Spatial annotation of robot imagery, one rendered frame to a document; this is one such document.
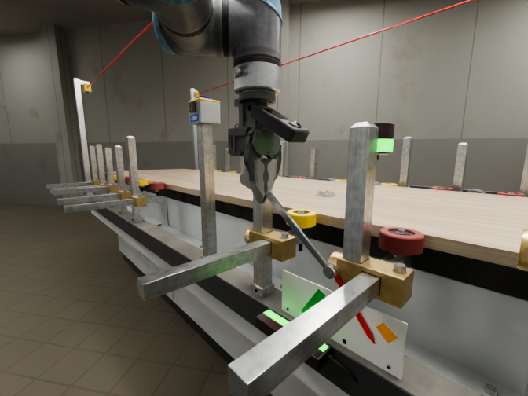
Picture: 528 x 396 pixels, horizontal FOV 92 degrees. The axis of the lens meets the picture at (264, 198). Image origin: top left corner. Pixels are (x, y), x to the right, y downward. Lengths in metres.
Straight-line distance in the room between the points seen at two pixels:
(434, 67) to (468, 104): 0.72
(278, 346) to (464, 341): 0.50
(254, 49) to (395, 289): 0.46
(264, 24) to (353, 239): 0.40
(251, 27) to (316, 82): 3.98
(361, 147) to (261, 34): 0.26
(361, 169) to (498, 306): 0.39
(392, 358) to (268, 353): 0.28
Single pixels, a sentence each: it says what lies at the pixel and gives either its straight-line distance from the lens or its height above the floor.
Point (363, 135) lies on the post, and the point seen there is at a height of 1.09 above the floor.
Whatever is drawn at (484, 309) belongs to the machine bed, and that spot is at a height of 0.76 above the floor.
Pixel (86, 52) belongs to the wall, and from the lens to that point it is 6.32.
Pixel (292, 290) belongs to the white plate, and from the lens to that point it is 0.60.
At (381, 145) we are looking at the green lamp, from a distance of 0.49.
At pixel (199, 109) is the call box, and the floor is 1.19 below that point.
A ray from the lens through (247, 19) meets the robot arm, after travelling 0.52.
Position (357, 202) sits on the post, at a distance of 0.46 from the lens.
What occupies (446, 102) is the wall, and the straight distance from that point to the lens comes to 4.78.
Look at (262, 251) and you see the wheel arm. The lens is 0.58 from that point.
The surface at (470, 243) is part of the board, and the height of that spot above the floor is 0.90.
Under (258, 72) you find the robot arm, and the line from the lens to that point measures 0.49.
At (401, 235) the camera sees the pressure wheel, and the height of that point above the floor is 0.91.
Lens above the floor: 1.06
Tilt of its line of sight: 10 degrees down
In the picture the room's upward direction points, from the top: straight up
